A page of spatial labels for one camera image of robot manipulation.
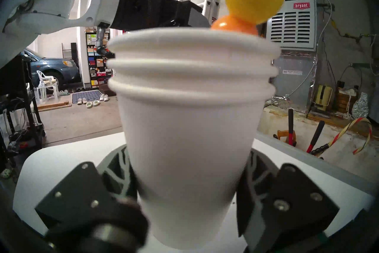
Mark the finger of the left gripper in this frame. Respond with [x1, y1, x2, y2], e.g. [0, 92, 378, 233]
[177, 1, 211, 28]

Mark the yellow jug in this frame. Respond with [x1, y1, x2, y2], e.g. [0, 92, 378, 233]
[314, 84, 333, 112]

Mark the grey Bryant furnace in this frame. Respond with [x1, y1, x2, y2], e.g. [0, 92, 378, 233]
[265, 0, 319, 113]

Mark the black shelf with shoe boxes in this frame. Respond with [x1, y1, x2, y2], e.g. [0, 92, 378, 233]
[85, 27, 115, 91]

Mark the flexible metal conduit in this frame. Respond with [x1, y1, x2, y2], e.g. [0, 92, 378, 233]
[266, 0, 333, 106]

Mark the wooden plank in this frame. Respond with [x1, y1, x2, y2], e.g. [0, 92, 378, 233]
[37, 101, 72, 112]

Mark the black red tool handle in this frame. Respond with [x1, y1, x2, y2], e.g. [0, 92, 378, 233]
[306, 120, 325, 153]
[287, 109, 295, 146]

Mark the white plastic chair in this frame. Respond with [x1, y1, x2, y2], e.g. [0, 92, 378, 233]
[35, 70, 60, 103]

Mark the wicker basket with handle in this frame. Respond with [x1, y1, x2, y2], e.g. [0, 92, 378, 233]
[335, 80, 360, 113]

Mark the blue patterned rug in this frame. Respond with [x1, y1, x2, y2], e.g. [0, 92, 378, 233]
[72, 89, 104, 104]

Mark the gas pipe with yellow valve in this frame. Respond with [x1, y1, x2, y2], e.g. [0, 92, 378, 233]
[317, 3, 379, 43]

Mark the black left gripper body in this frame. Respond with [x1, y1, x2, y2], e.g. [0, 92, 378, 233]
[111, 0, 190, 32]

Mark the crumpled aluminium foil bundle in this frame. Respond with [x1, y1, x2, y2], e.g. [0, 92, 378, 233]
[351, 92, 370, 119]

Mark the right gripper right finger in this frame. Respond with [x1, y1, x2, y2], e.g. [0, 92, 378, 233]
[236, 149, 340, 253]

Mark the black equipment stand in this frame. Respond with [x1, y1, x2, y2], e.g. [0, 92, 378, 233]
[0, 54, 45, 167]

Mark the striped candy cane decoration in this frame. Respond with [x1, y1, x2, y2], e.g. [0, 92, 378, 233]
[324, 117, 373, 155]

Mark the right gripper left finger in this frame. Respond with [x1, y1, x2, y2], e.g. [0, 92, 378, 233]
[35, 146, 148, 248]

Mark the blue grey car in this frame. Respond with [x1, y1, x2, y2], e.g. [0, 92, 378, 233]
[21, 48, 82, 90]

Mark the white cup with green logo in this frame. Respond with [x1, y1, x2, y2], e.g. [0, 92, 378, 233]
[107, 76, 276, 250]

